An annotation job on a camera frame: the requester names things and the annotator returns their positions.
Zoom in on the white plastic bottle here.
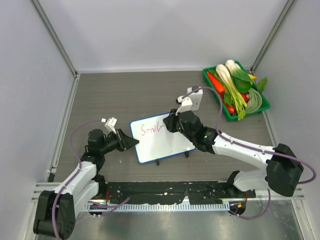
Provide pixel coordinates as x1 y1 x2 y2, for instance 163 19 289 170
186 86 203 111

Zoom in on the whiteboard wire stand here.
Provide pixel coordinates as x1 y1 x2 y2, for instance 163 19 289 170
155 150 190 166

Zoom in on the red chili toy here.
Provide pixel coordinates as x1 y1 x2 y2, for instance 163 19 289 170
224 103 236 115

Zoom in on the bok choy toy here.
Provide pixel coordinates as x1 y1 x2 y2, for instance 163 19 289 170
215 64 239 95
224 59 252 82

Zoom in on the blue framed whiteboard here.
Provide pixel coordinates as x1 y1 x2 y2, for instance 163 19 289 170
130 112 196 164

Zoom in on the white slotted cable duct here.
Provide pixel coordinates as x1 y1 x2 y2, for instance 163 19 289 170
81 201 231 213

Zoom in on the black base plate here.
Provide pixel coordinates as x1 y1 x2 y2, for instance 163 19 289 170
105 181 256 205

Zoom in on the bok choy toy rear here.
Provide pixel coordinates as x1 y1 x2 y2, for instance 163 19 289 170
224 59 252 82

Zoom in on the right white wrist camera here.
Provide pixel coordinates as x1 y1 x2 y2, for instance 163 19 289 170
175 96 193 116

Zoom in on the green plastic tray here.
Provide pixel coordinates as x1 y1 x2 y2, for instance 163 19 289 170
202 60 270 122

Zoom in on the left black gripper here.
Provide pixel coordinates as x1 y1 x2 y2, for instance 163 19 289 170
99 128 138 155

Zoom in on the bok choy toy front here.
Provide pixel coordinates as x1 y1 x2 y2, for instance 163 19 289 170
215 64 239 95

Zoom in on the green celery toy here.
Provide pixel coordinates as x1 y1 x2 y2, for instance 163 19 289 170
223 83 247 120

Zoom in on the orange toy carrot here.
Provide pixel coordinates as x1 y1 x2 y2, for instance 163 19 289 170
206 71 225 94

